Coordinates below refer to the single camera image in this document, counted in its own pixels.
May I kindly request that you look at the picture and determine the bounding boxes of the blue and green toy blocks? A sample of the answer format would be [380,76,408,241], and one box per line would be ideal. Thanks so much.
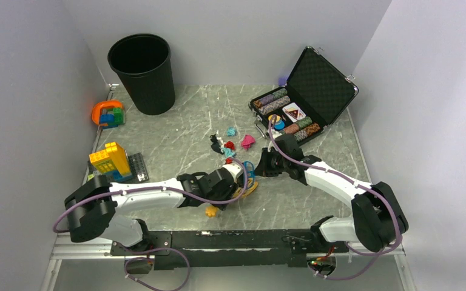
[98,107,125,129]

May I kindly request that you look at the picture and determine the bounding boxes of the playing card deck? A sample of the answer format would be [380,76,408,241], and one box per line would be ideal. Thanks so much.
[282,102,306,122]

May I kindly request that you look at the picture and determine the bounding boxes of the black plastic waste bin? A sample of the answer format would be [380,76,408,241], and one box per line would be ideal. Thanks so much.
[107,33,175,116]

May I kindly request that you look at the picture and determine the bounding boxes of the yellow slotted scoop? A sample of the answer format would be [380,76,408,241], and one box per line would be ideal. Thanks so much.
[204,178,258,218]

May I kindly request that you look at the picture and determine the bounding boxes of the black perforated plate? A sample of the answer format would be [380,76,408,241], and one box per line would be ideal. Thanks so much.
[105,153,149,184]

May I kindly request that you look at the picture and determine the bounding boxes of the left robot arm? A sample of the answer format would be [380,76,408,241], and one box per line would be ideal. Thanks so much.
[61,164,246,255]

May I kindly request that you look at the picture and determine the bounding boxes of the black poker chip case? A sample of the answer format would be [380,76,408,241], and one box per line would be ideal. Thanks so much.
[248,46,359,145]

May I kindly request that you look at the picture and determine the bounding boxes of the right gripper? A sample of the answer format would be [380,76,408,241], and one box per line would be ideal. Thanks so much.
[254,148,289,178]

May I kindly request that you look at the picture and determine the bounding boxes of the yellow dealer button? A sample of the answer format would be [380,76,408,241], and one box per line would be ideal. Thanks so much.
[268,114,282,124]

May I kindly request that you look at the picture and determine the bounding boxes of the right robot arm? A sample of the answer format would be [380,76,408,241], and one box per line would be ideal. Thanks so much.
[254,134,409,253]

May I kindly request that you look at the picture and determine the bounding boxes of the blue hand brush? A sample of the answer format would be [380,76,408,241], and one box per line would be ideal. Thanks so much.
[243,161,255,189]

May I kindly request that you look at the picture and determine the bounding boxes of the yellow toy block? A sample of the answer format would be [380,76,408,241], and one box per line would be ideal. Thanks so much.
[89,142,132,179]

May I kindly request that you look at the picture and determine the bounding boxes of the light blue paper scrap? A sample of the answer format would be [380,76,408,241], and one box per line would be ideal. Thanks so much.
[226,127,237,136]

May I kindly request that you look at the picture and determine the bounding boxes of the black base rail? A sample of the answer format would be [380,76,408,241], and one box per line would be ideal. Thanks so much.
[110,229,350,270]

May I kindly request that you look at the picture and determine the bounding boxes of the orange curved toy piece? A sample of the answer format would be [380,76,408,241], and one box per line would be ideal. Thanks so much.
[91,100,125,125]

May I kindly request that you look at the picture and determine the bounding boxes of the red paper scrap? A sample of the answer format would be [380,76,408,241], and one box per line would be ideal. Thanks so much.
[224,141,235,151]

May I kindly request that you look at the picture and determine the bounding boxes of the teal paper scrap left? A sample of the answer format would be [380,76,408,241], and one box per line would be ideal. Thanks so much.
[221,147,236,158]

